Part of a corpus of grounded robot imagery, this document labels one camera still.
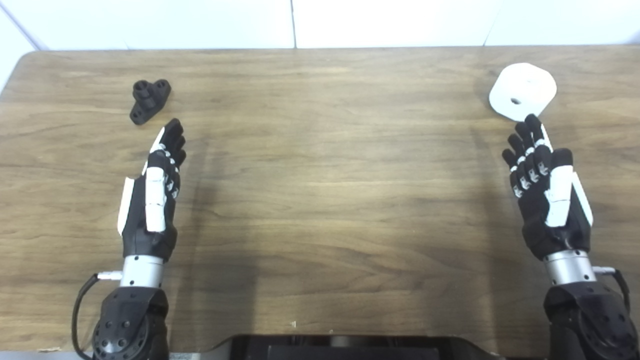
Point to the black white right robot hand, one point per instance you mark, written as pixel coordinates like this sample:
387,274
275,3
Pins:
537,220

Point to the round white plastic piece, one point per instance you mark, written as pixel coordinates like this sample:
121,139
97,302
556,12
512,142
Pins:
530,85

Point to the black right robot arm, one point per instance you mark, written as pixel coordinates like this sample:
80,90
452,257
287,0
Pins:
585,315

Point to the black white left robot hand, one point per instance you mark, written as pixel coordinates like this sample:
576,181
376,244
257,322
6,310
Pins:
134,235

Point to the black robot torso housing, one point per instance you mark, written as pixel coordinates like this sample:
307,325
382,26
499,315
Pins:
350,350

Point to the black plastic flanged holder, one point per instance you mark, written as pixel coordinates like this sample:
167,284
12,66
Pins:
146,102

